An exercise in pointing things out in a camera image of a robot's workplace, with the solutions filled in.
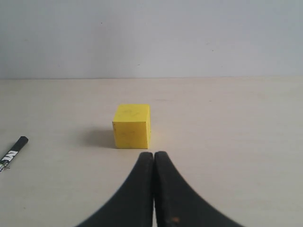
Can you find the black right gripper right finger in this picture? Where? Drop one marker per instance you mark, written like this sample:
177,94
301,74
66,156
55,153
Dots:
177,204

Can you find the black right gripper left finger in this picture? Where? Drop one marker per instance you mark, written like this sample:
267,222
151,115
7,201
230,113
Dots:
132,204

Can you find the yellow foam cube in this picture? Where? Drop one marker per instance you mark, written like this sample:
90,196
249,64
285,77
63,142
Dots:
132,126

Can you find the black and white marker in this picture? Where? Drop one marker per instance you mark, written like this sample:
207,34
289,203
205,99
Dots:
10,155

